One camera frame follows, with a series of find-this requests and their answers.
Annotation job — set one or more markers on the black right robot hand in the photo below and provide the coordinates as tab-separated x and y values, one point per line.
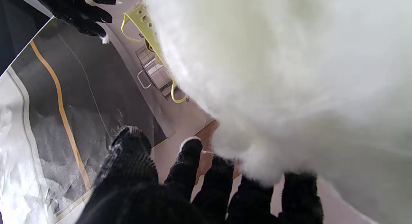
77	11

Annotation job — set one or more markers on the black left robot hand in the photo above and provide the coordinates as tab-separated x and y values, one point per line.
145	198

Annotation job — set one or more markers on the white pillow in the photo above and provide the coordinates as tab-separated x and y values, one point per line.
289	82

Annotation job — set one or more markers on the yellow perforated laundry basket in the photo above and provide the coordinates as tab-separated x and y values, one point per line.
145	24

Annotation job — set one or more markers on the brown wooden cutting board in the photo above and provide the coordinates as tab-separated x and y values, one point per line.
209	143

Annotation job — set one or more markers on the large steel stock pot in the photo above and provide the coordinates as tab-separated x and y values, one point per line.
154	76

